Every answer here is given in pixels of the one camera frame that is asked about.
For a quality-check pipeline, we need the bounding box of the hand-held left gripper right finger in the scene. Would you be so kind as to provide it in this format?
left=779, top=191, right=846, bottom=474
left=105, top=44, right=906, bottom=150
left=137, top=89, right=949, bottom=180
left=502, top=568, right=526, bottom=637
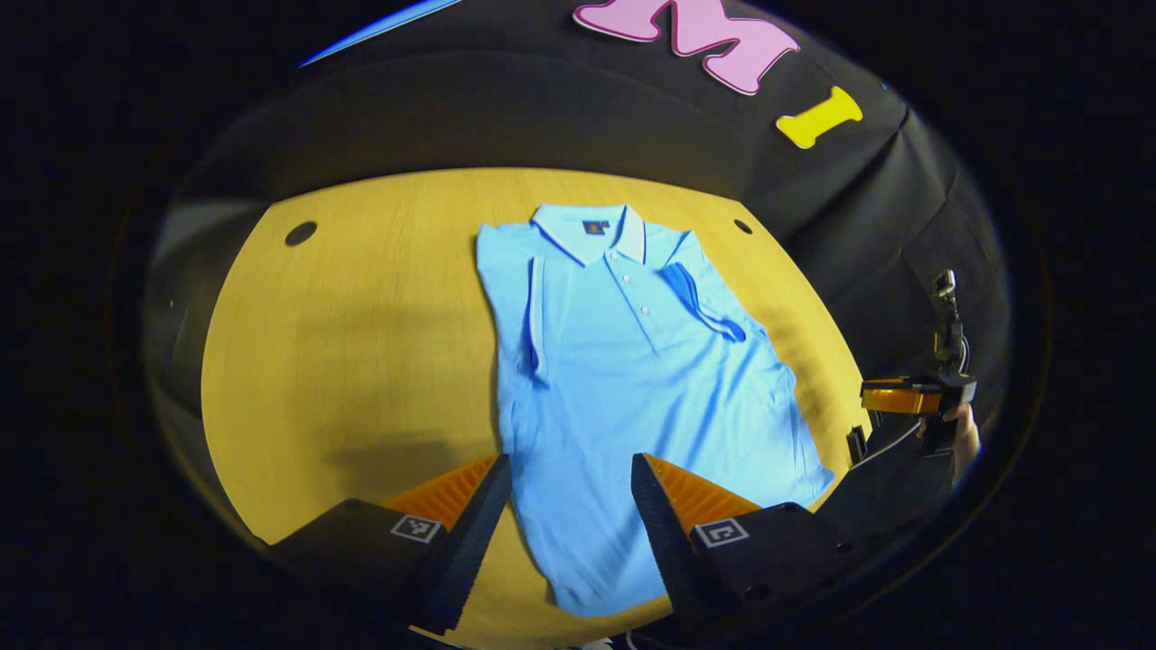
left=630, top=453, right=854, bottom=633

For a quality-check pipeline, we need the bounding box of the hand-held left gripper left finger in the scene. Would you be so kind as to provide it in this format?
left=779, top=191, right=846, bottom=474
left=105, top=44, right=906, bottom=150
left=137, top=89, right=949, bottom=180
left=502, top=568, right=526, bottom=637
left=266, top=453, right=513, bottom=636

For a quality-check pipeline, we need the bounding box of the light blue T-shirt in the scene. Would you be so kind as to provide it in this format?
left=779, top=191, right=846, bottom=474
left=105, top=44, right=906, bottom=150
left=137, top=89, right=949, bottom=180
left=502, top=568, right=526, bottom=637
left=476, top=203, right=836, bottom=619

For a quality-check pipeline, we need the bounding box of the black backdrop cloth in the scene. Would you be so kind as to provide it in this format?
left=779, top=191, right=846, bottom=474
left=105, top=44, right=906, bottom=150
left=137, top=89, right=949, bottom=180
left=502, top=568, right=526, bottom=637
left=140, top=0, right=1012, bottom=470

